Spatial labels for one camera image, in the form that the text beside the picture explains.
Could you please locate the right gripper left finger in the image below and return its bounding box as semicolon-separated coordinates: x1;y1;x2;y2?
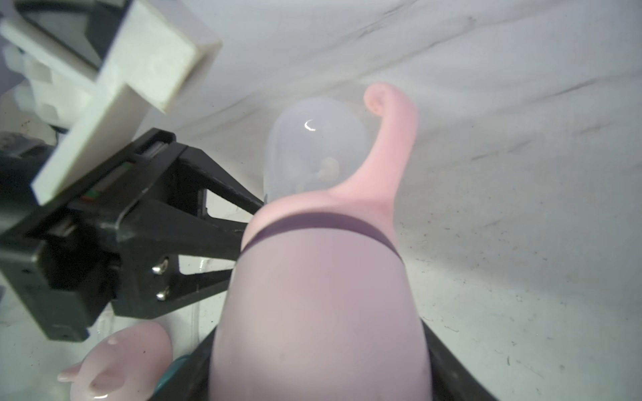
150;329;216;401

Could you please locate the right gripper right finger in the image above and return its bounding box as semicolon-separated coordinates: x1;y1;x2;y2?
422;322;498;401

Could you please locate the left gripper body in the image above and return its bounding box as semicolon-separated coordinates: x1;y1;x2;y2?
1;129;176;343

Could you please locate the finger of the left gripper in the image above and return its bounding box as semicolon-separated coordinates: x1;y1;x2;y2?
111;200;246;319
177;147;263;215

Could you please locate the purple nipple collar back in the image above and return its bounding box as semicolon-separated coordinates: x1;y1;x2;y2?
241;212;401;266

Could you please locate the pink bottle handle ring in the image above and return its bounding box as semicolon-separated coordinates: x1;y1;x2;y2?
240;81;420;252

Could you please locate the teal nipple collar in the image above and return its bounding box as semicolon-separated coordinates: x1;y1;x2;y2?
154;355;190;394

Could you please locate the white straw middle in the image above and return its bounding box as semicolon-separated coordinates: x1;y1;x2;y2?
191;258;207;349

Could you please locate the pink bottle cap centre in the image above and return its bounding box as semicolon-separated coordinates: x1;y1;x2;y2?
57;321;173;400

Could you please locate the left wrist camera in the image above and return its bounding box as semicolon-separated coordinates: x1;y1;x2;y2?
1;1;222;205

